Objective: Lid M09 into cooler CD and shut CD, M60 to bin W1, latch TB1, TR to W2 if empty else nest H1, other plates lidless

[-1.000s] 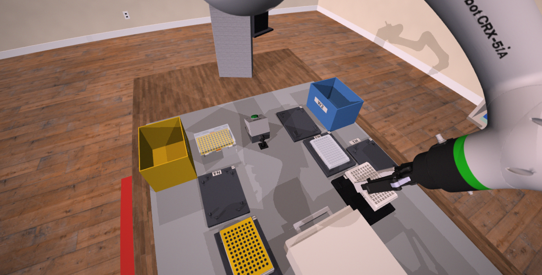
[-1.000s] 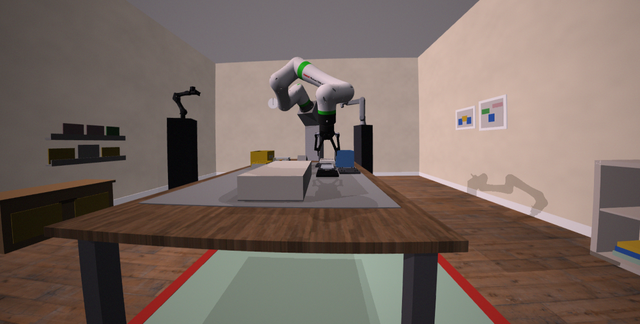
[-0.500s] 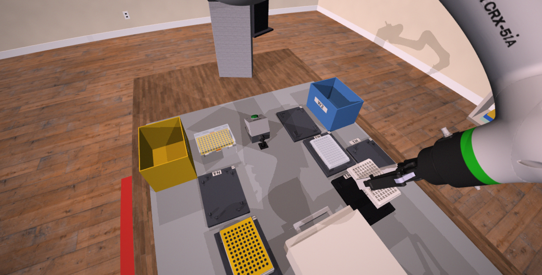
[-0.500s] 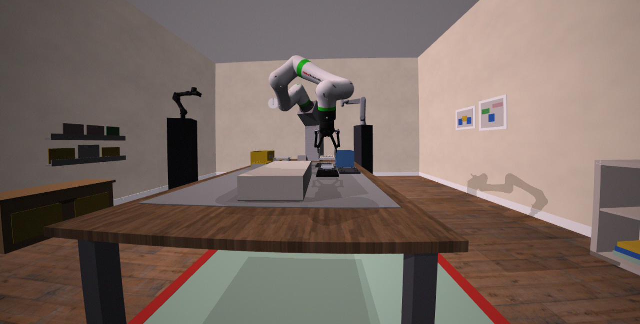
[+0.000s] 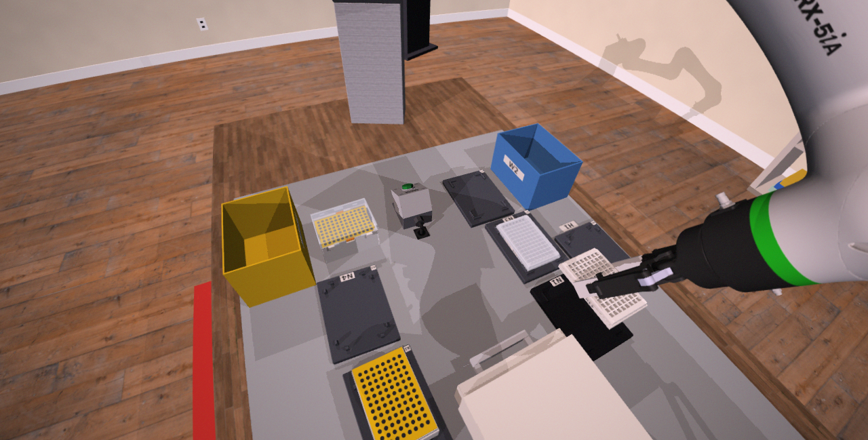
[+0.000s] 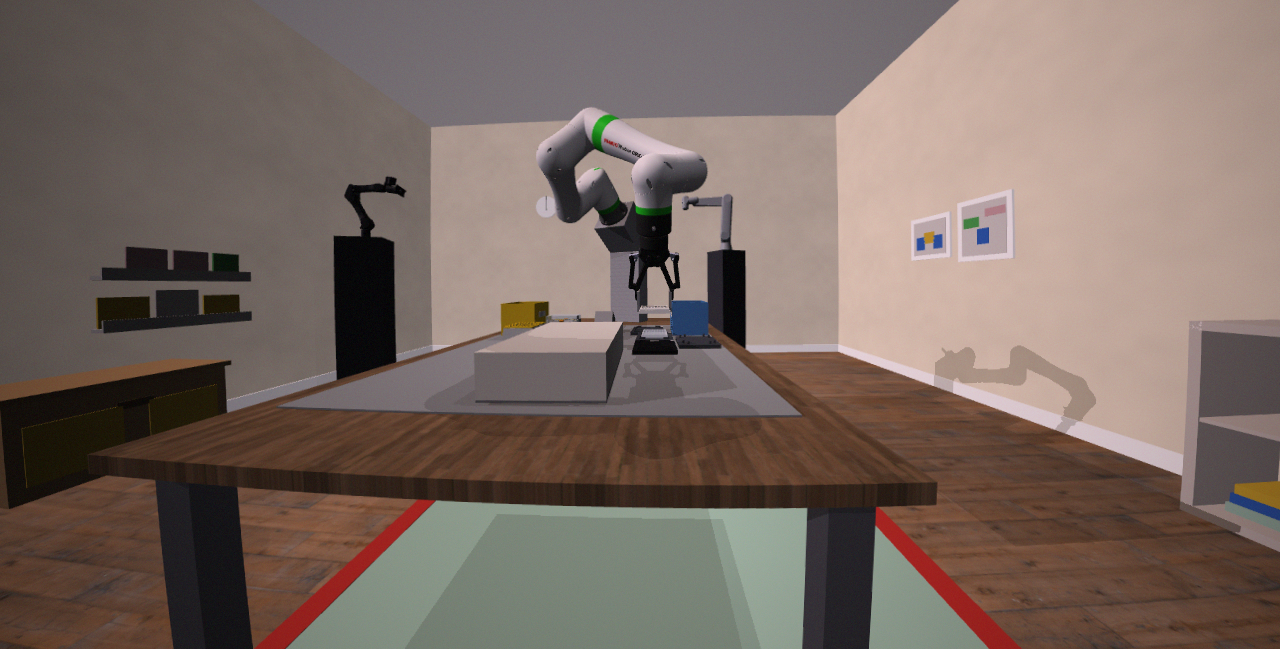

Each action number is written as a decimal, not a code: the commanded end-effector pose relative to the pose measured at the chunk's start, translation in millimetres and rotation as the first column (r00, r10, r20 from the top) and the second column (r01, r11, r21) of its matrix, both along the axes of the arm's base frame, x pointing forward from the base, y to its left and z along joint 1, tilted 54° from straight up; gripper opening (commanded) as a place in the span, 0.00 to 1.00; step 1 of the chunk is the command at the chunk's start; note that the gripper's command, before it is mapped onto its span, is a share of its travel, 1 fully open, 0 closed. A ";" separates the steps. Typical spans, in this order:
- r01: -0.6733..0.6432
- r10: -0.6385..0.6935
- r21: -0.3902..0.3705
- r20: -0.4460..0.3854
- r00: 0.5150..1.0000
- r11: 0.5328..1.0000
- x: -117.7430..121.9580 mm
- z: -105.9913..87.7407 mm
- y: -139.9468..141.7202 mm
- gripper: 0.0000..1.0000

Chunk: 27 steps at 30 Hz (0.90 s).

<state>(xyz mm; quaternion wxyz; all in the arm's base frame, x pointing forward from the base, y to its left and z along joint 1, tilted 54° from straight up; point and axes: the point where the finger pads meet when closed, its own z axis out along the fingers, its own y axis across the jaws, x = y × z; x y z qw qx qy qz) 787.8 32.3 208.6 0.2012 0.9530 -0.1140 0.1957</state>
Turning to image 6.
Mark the yellow open-top bin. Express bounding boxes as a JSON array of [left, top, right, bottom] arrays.
[[500, 301, 549, 335]]

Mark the blue open-top bin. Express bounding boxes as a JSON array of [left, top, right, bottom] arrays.
[[669, 300, 708, 335]]

